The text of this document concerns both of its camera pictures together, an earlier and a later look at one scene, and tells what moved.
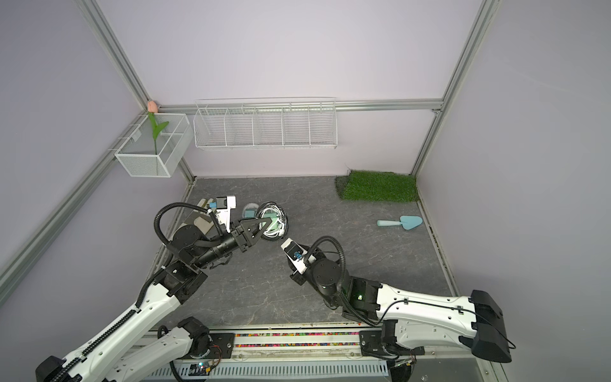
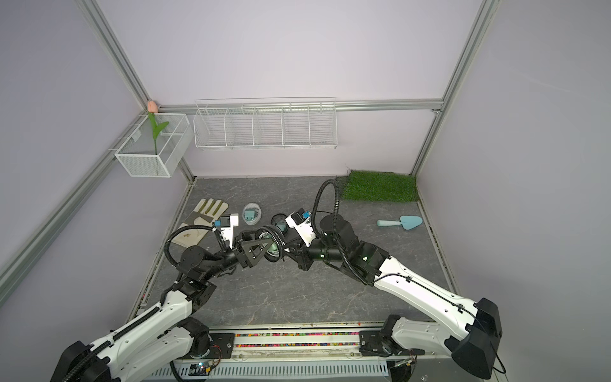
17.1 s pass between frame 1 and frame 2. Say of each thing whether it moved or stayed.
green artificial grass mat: stayed
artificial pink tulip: stayed
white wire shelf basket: stayed
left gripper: moved
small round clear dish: stayed
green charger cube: moved
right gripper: moved
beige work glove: stayed
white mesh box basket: stayed
